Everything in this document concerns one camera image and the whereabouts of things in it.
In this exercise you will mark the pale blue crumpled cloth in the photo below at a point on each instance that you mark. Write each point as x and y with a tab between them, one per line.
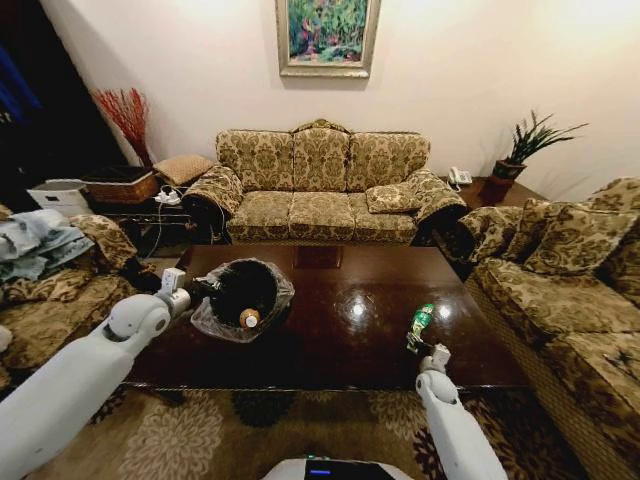
40	240

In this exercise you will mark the brown wicker basket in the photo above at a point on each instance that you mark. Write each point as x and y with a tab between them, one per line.
120	187

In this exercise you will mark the small floral sofa cushion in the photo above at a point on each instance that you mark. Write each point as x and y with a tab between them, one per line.
395	197

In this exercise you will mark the brown wooden corner table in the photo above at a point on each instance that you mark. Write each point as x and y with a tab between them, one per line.
485	192

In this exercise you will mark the dark metal side table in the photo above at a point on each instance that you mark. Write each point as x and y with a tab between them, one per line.
150	220

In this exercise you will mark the tan quilted cushion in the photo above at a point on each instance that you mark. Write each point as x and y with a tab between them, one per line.
182	169

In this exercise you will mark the narrow floral cushion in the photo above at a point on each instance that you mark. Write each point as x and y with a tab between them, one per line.
527	225

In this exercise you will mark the white power strip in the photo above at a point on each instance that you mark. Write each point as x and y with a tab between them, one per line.
167	196

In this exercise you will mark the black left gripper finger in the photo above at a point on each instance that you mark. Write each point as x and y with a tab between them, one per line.
218	286

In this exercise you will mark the three-seat floral patterned sofa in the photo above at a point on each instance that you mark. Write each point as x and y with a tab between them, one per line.
320	205

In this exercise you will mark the floral patterned armchair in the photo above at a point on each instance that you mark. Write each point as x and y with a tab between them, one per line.
55	305

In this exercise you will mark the framed colourful painting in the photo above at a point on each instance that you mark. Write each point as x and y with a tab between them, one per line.
327	35

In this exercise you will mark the white storage box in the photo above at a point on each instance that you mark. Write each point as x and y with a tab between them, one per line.
57	197

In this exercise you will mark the clear plastic bin liner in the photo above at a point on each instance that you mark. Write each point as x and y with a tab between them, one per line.
212	325

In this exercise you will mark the brown floral patterned rug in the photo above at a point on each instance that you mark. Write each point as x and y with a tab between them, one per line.
250	435

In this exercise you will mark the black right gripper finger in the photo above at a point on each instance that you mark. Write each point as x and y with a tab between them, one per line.
414	347
426	342

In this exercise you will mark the black round trash bin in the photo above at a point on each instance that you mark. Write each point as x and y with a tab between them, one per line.
245	290

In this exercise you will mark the white robot front shell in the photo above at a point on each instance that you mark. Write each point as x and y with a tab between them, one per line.
330	470

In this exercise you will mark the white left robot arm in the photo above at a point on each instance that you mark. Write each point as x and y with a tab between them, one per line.
75	370

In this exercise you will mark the dark wooden coffee table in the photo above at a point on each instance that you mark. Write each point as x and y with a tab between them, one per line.
330	340

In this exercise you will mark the green potted plant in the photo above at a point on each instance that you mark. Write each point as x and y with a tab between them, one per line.
525	145

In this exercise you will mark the crushed green plastic bottle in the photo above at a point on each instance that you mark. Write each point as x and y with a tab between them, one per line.
419	322

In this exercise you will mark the floral patterned side sofa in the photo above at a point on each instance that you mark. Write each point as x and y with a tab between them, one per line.
565	320

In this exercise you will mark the red dried twig bundle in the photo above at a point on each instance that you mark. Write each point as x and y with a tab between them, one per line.
131	122

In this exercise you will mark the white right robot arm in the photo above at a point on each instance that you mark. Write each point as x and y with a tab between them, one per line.
450	425

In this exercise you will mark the large floral square cushion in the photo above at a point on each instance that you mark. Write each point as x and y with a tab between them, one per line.
580	240

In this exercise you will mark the white desk telephone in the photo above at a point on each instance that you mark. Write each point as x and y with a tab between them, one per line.
459	176

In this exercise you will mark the bottle with brown cap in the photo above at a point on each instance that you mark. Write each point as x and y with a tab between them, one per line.
250	318

